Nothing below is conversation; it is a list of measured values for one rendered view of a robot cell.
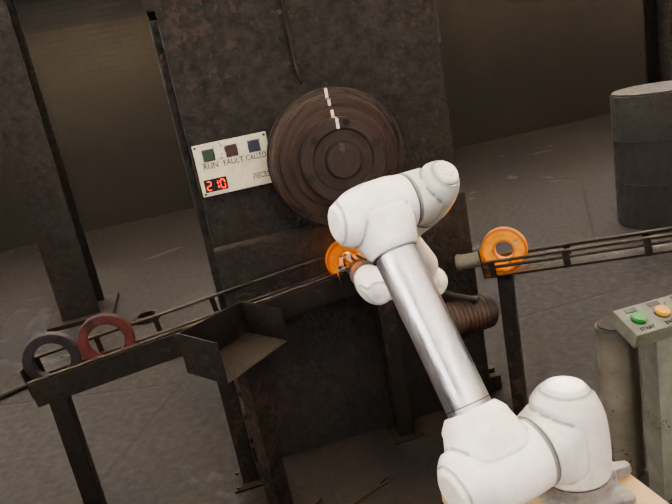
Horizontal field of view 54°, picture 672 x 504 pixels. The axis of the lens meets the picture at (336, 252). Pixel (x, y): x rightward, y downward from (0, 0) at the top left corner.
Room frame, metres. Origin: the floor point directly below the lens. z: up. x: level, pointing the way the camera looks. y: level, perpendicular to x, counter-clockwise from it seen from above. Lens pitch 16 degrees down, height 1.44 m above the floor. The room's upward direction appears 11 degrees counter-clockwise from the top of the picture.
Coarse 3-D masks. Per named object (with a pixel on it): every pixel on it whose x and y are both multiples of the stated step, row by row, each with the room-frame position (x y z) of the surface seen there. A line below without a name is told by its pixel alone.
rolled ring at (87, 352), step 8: (88, 320) 2.10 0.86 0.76; (96, 320) 2.11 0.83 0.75; (104, 320) 2.11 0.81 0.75; (112, 320) 2.11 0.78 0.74; (120, 320) 2.12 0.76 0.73; (80, 328) 2.11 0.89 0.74; (88, 328) 2.10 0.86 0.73; (120, 328) 2.12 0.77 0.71; (128, 328) 2.12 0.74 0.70; (80, 336) 2.09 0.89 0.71; (88, 336) 2.12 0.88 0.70; (128, 336) 2.12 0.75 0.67; (80, 344) 2.09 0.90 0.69; (88, 344) 2.11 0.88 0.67; (128, 344) 2.12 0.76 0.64; (80, 352) 2.09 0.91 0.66; (88, 352) 2.10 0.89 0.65; (96, 352) 2.12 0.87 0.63
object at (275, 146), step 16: (304, 96) 2.23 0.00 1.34; (320, 96) 2.24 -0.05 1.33; (336, 96) 2.25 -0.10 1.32; (352, 96) 2.26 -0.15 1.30; (368, 96) 2.27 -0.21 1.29; (288, 112) 2.22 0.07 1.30; (384, 112) 2.28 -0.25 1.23; (272, 144) 2.21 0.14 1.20; (400, 144) 2.29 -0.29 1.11; (272, 160) 2.21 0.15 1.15; (400, 160) 2.29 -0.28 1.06; (272, 176) 2.21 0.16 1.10; (288, 192) 2.21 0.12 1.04; (304, 208) 2.22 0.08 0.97
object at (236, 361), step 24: (240, 312) 2.10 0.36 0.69; (264, 312) 2.03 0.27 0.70; (192, 336) 1.96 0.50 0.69; (216, 336) 2.02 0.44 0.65; (240, 336) 2.09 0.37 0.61; (264, 336) 2.04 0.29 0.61; (192, 360) 1.89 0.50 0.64; (216, 360) 1.80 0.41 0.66; (240, 360) 1.91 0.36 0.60; (240, 384) 1.96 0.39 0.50; (264, 384) 1.96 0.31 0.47; (264, 408) 1.95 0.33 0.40; (264, 432) 1.93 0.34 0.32; (264, 456) 1.93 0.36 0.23; (264, 480) 1.96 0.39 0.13
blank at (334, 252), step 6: (330, 246) 2.27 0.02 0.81; (336, 246) 2.25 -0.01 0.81; (342, 246) 2.25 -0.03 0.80; (330, 252) 2.24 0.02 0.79; (336, 252) 2.25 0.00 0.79; (342, 252) 2.25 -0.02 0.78; (354, 252) 2.26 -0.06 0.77; (330, 258) 2.25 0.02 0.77; (336, 258) 2.25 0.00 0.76; (330, 264) 2.25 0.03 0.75; (336, 264) 2.25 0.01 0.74; (330, 270) 2.25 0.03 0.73; (336, 270) 2.25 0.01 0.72
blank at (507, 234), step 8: (496, 232) 2.16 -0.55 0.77; (504, 232) 2.15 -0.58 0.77; (512, 232) 2.14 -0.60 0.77; (488, 240) 2.17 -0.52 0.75; (496, 240) 2.16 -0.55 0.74; (504, 240) 2.15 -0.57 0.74; (512, 240) 2.14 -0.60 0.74; (520, 240) 2.13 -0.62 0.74; (488, 248) 2.17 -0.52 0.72; (520, 248) 2.13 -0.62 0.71; (488, 256) 2.18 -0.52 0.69; (496, 256) 2.17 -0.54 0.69; (512, 256) 2.14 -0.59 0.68; (496, 264) 2.17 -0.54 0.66
